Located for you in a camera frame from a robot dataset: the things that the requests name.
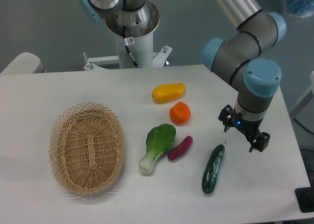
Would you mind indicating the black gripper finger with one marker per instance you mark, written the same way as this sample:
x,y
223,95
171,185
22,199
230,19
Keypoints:
x,y
225,117
259,141

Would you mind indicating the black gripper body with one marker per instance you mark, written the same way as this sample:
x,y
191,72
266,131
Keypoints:
x,y
248,123

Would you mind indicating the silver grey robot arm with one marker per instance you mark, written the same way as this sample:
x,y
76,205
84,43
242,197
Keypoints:
x,y
237,62

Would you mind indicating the dark green cucumber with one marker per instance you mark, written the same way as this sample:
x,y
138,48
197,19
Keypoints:
x,y
211,171

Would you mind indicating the orange pumpkin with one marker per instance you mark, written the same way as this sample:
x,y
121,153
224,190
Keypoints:
x,y
180,113

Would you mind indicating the purple sweet potato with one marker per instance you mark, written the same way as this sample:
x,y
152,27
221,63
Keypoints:
x,y
180,149

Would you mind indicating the yellow papaya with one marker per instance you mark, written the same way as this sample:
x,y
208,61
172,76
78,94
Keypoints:
x,y
168,92

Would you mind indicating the black device at table edge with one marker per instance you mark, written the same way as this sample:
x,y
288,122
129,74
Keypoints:
x,y
305,199

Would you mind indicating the green bok choy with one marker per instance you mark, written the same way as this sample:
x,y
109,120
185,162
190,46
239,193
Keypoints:
x,y
159,140

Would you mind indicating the blue plastic bag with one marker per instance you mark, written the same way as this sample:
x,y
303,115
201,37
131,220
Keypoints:
x,y
298,8

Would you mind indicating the woven wicker basket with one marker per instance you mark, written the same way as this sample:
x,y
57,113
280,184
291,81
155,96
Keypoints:
x,y
87,150

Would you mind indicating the white chair back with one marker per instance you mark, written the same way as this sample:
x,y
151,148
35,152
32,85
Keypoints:
x,y
24,63

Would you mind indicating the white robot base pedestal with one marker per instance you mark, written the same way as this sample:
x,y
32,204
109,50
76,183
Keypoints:
x,y
133,32

